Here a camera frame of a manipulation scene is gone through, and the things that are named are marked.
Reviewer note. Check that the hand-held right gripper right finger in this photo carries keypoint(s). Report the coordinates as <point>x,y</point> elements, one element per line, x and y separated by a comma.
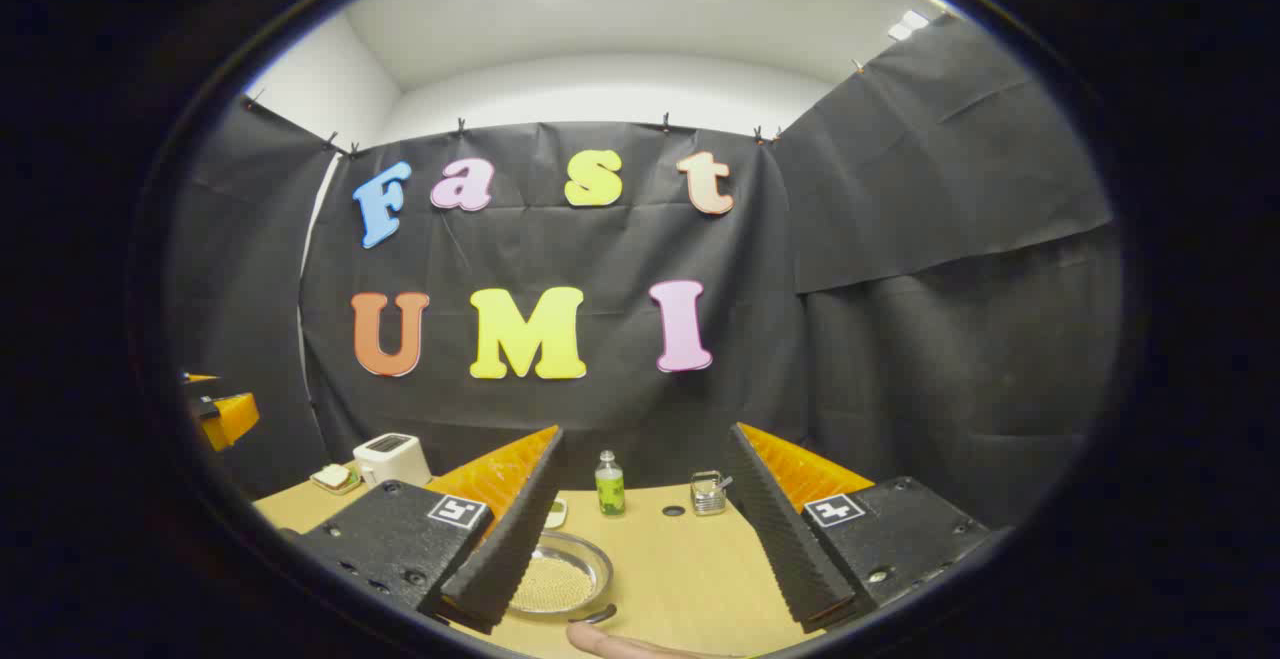
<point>785,539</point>

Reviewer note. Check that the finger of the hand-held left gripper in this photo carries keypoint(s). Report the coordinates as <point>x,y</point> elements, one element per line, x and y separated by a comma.
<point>232,419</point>
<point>200,378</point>

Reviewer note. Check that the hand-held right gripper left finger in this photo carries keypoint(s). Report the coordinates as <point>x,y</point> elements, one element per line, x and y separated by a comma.
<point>510,539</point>

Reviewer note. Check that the stainless steel pot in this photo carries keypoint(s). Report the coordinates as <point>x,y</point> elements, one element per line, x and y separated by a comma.
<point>592,551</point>

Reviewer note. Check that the white divided bean tray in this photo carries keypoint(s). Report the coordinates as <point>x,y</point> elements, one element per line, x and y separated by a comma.
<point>557,514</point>

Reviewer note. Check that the pile of soybeans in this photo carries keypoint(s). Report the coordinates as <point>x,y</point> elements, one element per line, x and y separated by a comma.
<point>550,584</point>

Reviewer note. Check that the green label bottle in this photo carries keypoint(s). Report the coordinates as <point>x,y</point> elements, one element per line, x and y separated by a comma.
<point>610,489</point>

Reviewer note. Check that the small plate with bread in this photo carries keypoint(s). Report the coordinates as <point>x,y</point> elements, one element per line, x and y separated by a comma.
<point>335,479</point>

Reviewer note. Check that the white toaster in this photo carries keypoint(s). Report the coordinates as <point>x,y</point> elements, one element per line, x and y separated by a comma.
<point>392,459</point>

